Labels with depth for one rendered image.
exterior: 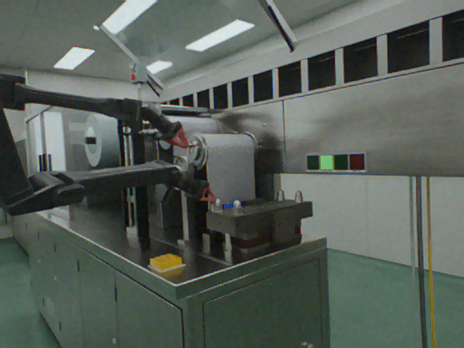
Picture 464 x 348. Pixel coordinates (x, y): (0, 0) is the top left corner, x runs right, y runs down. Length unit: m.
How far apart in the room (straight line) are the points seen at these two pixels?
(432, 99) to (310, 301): 0.79
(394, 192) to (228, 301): 2.89
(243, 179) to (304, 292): 0.48
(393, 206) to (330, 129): 2.57
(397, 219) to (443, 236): 0.43
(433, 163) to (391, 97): 0.23
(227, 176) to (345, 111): 0.49
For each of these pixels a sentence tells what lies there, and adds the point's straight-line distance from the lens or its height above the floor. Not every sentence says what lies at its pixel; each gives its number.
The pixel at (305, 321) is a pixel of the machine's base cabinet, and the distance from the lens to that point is 1.35.
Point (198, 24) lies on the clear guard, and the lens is 1.66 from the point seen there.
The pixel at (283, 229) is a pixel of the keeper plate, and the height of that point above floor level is 0.96.
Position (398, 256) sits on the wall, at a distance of 3.85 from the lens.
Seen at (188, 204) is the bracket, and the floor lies 1.05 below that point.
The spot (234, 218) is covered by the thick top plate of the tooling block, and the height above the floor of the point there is 1.02.
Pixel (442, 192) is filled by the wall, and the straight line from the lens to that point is 3.57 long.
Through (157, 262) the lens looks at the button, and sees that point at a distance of 1.05.
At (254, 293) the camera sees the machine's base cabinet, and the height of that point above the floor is 0.79.
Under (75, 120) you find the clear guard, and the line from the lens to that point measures 2.13.
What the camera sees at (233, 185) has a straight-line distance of 1.31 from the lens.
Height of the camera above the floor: 1.23
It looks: 3 degrees down
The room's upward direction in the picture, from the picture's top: 3 degrees counter-clockwise
